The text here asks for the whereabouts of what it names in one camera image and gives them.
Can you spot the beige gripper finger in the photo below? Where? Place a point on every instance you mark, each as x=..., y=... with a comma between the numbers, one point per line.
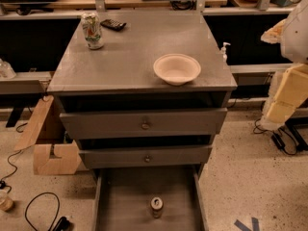
x=273, y=34
x=287, y=91

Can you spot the orange soda can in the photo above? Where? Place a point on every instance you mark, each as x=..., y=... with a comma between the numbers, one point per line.
x=156, y=205

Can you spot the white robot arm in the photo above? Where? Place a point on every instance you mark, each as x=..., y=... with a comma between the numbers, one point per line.
x=294, y=39

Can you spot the grey middle drawer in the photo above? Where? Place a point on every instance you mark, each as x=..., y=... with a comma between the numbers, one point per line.
x=146, y=156

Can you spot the grey top drawer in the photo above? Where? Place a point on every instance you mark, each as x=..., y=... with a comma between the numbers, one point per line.
x=136, y=124

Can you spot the grey drawer cabinet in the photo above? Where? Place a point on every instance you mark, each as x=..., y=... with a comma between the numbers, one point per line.
x=120, y=75

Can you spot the green white soda can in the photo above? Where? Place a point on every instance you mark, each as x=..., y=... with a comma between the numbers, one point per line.
x=92, y=31

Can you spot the grey open bottom drawer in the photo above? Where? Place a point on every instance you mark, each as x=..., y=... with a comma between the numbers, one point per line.
x=123, y=195

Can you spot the white pump bottle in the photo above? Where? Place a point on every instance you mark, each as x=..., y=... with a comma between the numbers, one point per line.
x=223, y=50

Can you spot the white paper bowl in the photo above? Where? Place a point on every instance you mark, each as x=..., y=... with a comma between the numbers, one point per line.
x=177, y=69

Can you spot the black calculator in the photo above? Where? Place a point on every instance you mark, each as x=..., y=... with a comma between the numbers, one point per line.
x=112, y=24

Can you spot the wooden board stand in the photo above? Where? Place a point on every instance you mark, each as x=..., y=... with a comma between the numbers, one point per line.
x=45, y=133

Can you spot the clear plastic cup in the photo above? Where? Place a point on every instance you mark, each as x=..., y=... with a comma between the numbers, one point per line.
x=6, y=203

